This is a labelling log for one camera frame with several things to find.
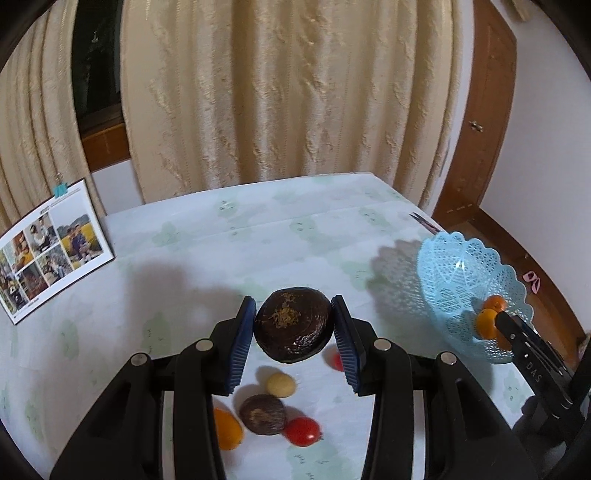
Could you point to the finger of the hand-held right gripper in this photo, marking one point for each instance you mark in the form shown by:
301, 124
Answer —
508, 338
519, 328

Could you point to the photo desk calendar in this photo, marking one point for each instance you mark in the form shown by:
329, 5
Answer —
46, 249

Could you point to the wooden framed window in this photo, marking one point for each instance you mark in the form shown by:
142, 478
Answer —
99, 69

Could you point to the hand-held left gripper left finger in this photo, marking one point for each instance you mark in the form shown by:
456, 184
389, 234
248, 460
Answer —
240, 346

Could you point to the red tomato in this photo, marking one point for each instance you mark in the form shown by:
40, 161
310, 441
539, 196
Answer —
302, 431
334, 361

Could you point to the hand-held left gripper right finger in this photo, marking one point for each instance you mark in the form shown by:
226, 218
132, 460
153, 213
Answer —
344, 346

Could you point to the metal door latch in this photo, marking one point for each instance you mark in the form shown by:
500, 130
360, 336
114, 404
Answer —
475, 125

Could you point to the teal binder clip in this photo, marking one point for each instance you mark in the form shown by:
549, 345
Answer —
61, 188

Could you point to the dark brown round fruit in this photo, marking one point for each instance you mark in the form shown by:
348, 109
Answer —
262, 414
291, 323

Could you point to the cream textured curtain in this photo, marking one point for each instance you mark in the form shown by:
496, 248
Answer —
277, 92
37, 138

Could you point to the pink slipper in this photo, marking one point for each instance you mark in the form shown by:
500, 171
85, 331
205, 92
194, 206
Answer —
532, 280

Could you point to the light blue plastic basket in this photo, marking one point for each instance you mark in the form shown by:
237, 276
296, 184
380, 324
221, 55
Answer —
443, 277

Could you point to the small yellow round fruit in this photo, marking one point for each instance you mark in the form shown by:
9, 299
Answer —
280, 385

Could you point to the orange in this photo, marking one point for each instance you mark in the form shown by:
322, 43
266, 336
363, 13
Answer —
485, 324
496, 303
502, 340
228, 429

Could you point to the wooden door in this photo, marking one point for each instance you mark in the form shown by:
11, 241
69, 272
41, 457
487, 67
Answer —
480, 83

